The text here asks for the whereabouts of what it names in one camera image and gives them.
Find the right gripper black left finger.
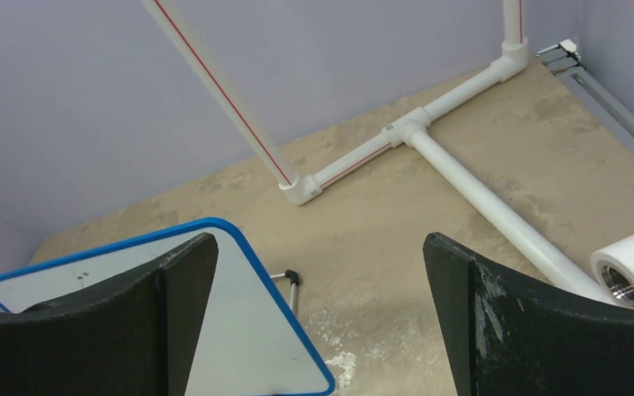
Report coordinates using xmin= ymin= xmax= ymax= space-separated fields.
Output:
xmin=0 ymin=233 xmax=219 ymax=395

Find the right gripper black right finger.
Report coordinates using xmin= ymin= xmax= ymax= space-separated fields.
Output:
xmin=423 ymin=233 xmax=634 ymax=395

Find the blue framed whiteboard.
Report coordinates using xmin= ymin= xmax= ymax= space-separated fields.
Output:
xmin=0 ymin=217 xmax=335 ymax=395

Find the whiteboard stand foot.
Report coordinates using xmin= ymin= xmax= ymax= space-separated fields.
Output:
xmin=270 ymin=270 xmax=301 ymax=314

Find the white PVC pipe frame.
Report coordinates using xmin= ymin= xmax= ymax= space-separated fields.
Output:
xmin=144 ymin=1 xmax=613 ymax=304

